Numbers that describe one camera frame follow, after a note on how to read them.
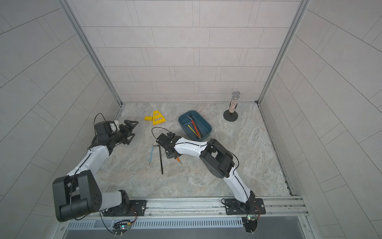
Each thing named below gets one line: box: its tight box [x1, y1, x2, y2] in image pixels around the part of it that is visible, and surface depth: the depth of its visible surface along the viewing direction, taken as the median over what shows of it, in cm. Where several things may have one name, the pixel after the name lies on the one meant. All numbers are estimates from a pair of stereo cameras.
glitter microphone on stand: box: [222, 90, 241, 122], surface depth 104 cm
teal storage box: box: [178, 110, 213, 142], surface depth 104 cm
